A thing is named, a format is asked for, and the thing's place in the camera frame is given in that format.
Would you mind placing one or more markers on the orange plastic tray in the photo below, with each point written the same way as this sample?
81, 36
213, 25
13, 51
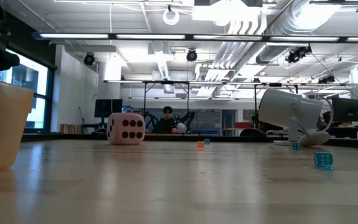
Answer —
2, 124

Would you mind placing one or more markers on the pink foam die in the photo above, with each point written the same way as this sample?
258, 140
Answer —
126, 129

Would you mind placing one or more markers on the small teal translucent die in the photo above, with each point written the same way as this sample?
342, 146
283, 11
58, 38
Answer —
207, 142
296, 146
324, 160

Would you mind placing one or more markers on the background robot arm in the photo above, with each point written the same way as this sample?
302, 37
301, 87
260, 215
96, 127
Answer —
188, 117

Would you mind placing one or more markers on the window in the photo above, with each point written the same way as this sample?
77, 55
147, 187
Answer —
39, 77

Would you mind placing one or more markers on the black ceiling spotlight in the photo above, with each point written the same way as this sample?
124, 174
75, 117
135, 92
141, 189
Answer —
326, 79
89, 59
191, 55

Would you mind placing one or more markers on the wooden crate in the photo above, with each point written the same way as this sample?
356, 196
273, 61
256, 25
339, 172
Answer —
71, 128

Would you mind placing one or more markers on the black computer monitor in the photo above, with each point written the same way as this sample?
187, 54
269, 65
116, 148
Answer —
347, 109
108, 108

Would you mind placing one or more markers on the black framed table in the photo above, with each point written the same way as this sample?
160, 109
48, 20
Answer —
275, 84
166, 82

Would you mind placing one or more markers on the seated person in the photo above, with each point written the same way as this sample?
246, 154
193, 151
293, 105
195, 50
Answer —
166, 124

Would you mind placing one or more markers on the white cylinder object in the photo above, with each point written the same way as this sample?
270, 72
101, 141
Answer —
181, 127

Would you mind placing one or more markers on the small orange die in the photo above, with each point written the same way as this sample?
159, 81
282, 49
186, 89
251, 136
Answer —
200, 145

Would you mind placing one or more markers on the red bin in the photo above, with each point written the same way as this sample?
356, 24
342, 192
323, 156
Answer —
243, 125

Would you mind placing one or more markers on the black curved clamp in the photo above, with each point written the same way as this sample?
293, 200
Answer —
253, 132

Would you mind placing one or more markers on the black spotlight cluster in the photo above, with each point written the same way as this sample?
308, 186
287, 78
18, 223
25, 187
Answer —
297, 55

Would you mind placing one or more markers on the black aluminium table frame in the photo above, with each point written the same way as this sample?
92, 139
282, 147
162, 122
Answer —
166, 137

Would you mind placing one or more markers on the white camera on stand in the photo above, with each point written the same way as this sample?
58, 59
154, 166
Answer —
281, 107

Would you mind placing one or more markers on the silver ventilation duct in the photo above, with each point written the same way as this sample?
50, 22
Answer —
291, 18

